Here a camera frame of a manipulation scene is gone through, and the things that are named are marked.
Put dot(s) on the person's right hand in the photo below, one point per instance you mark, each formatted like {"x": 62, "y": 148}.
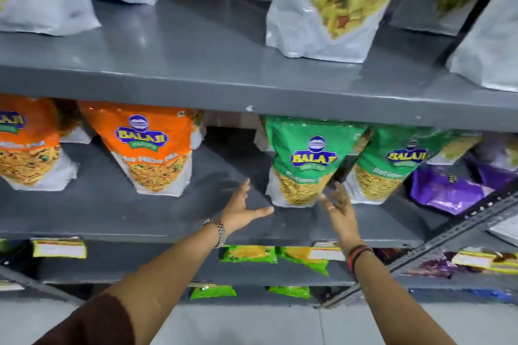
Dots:
{"x": 346, "y": 221}

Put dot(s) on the person's left hand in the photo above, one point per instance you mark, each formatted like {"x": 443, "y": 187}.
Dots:
{"x": 236, "y": 213}

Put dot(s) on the person's right thumb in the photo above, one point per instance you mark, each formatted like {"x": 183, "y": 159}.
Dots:
{"x": 327, "y": 202}

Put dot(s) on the person's left thumb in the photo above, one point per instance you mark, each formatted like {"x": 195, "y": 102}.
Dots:
{"x": 259, "y": 212}

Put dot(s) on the person's left forearm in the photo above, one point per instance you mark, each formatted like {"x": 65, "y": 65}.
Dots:
{"x": 170, "y": 276}

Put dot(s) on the person's right forearm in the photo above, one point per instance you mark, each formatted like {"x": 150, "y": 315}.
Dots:
{"x": 392, "y": 304}

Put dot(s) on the yellow green flat snack packet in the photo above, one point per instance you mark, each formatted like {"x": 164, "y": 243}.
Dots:
{"x": 289, "y": 291}
{"x": 249, "y": 254}
{"x": 212, "y": 291}
{"x": 58, "y": 248}
{"x": 307, "y": 256}

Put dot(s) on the silver metal wristwatch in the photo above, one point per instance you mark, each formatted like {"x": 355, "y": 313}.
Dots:
{"x": 217, "y": 229}

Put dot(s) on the green snack pouch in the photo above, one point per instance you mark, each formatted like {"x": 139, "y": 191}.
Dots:
{"x": 307, "y": 154}
{"x": 388, "y": 162}

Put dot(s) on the purple snack pouch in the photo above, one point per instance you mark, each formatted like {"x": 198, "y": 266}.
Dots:
{"x": 495, "y": 167}
{"x": 445, "y": 191}

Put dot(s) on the dark purple flat packet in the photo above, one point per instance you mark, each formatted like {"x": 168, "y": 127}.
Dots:
{"x": 433, "y": 266}

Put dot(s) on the orange snack pouch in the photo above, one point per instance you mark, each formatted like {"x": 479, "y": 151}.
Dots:
{"x": 149, "y": 146}
{"x": 28, "y": 142}

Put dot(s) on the dark perforated metal shelf rack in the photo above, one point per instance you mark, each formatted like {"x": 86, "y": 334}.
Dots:
{"x": 465, "y": 229}

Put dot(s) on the grey metal shelf rack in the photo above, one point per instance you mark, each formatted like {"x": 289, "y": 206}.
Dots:
{"x": 170, "y": 57}

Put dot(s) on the white flat packet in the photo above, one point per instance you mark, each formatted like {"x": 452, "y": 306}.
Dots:
{"x": 506, "y": 231}

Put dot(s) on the blue flat packet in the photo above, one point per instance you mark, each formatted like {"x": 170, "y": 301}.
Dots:
{"x": 489, "y": 295}

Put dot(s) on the brown sleeve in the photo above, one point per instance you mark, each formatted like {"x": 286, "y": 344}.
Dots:
{"x": 93, "y": 324}

